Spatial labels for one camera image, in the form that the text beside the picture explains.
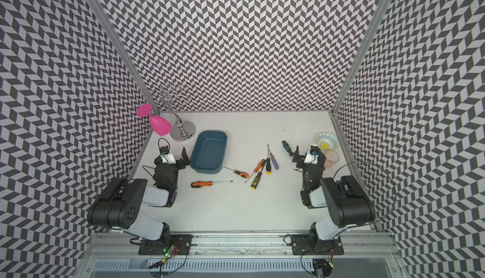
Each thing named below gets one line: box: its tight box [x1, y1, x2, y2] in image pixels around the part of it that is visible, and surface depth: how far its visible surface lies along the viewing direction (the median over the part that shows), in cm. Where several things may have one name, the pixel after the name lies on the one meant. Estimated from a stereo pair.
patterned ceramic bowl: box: [317, 132, 340, 152], surface depth 104 cm
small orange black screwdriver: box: [222, 165, 250, 179], surface depth 93 cm
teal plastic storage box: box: [190, 130, 228, 174], surface depth 101 cm
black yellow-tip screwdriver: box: [265, 143, 272, 176], surface depth 96 cm
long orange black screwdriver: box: [190, 180, 234, 189], surface depth 88 cm
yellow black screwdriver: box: [250, 163, 266, 190], surface depth 91 cm
